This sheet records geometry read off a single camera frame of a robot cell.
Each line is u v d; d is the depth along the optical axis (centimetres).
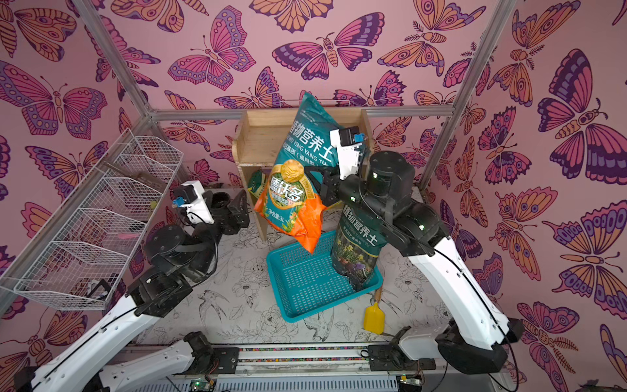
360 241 76
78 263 65
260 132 78
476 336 36
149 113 92
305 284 90
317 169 49
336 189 46
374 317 82
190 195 46
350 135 42
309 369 73
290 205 52
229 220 51
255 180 78
